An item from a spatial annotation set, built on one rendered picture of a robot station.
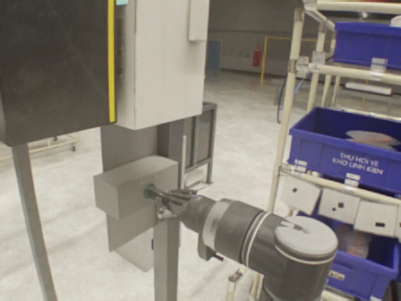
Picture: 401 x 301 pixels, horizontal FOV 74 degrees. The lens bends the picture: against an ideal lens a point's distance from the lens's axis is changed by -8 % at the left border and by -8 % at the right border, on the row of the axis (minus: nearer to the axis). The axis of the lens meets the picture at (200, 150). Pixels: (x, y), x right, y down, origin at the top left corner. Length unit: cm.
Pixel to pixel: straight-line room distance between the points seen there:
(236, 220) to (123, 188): 25
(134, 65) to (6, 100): 19
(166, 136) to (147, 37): 35
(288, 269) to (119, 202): 36
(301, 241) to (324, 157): 64
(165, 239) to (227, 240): 42
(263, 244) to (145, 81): 33
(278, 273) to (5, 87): 46
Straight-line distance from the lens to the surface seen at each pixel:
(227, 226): 51
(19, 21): 38
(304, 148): 109
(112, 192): 63
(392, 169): 108
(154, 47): 49
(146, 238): 195
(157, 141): 79
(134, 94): 47
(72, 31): 41
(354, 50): 103
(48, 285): 143
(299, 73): 105
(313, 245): 48
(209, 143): 312
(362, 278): 109
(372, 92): 819
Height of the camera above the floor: 146
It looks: 20 degrees down
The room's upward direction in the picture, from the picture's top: 4 degrees clockwise
